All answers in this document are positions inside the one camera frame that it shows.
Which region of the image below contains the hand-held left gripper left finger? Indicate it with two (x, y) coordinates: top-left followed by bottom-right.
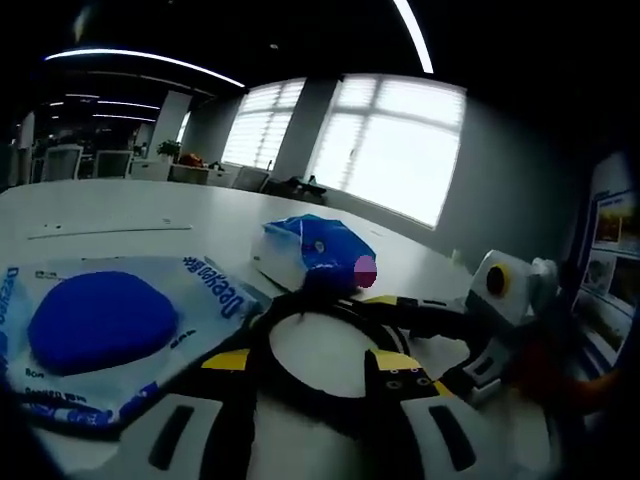
(118, 348), (260, 480)

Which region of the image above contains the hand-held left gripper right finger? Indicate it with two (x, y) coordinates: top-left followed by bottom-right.
(363, 349), (511, 480)

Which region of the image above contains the black cable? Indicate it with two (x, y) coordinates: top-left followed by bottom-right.
(244, 287), (481, 441)

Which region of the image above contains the blue sponge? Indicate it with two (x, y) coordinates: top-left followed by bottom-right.
(0, 254), (275, 432)

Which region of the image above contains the blue tissue pack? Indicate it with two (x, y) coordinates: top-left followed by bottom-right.
(249, 213), (380, 292)

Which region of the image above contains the large bright window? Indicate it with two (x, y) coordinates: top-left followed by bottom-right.
(304, 73), (467, 230)

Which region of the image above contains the dark bundle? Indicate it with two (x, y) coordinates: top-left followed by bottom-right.
(286, 174), (328, 197)

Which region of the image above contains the white flush power strip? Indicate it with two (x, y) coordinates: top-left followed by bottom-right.
(26, 224), (194, 241)

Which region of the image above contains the white table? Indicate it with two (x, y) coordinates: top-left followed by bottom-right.
(0, 178), (551, 480)

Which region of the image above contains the white mesh chair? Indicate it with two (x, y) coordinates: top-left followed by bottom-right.
(231, 165), (272, 194)

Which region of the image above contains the white low cabinet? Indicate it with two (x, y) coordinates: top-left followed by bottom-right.
(130, 158), (237, 189)

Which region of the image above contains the ceiling light strip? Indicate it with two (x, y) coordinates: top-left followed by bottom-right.
(43, 47), (247, 90)
(391, 0), (436, 75)

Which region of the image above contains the narrow bright window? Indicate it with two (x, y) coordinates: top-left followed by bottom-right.
(221, 78), (307, 172)

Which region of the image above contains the green potted plant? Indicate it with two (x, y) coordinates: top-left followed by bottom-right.
(156, 139), (183, 164)

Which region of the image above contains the row of office chairs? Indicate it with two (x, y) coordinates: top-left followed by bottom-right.
(30, 143), (134, 183)

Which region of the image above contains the blue white wall poster board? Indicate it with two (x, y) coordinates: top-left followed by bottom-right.
(573, 151), (640, 372)

